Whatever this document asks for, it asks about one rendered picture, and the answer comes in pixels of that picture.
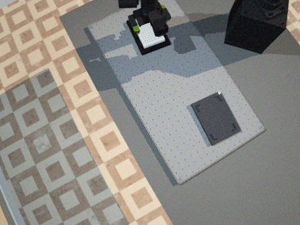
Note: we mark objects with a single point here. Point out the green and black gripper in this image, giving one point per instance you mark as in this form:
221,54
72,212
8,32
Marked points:
137,16

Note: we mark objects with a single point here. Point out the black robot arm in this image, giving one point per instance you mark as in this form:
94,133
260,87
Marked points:
160,27

